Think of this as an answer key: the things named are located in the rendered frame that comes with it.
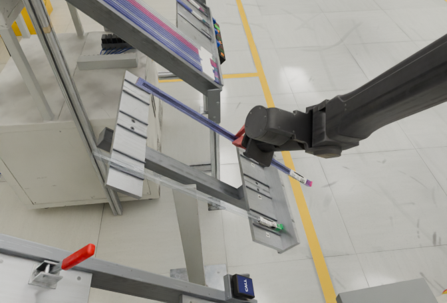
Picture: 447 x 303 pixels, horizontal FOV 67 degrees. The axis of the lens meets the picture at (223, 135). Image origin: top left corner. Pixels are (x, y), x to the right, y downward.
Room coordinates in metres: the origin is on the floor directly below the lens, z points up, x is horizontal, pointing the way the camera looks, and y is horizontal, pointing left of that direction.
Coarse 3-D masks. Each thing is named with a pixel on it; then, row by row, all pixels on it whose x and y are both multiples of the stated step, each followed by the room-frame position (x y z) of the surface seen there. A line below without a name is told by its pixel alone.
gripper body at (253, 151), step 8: (248, 144) 0.45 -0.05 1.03; (256, 144) 0.45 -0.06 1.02; (264, 144) 0.44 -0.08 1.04; (272, 144) 0.43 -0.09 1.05; (248, 152) 0.43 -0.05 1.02; (256, 152) 0.44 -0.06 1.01; (264, 152) 0.45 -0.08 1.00; (272, 152) 0.46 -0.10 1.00; (256, 160) 0.43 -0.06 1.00; (264, 160) 0.44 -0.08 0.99
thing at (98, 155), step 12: (96, 156) 0.39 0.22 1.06; (108, 156) 0.40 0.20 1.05; (120, 168) 0.39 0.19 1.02; (132, 168) 0.40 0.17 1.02; (156, 180) 0.40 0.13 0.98; (168, 180) 0.41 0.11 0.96; (180, 192) 0.41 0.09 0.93; (192, 192) 0.41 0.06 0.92; (216, 204) 0.41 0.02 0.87; (228, 204) 0.43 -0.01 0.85; (252, 216) 0.43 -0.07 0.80; (276, 228) 0.43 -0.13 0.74
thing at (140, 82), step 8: (136, 80) 0.52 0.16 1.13; (144, 80) 0.52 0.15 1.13; (144, 88) 0.51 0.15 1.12; (152, 88) 0.51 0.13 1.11; (160, 96) 0.51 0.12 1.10; (168, 96) 0.52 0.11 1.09; (176, 104) 0.51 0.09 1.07; (184, 104) 0.52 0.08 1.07; (184, 112) 0.51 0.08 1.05; (192, 112) 0.52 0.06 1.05; (200, 120) 0.51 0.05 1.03; (208, 120) 0.52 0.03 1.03; (216, 128) 0.51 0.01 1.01; (224, 136) 0.51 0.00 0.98; (232, 136) 0.52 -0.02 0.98; (272, 160) 0.52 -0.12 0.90; (280, 168) 0.52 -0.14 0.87; (288, 168) 0.53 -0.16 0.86; (304, 184) 0.52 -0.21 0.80
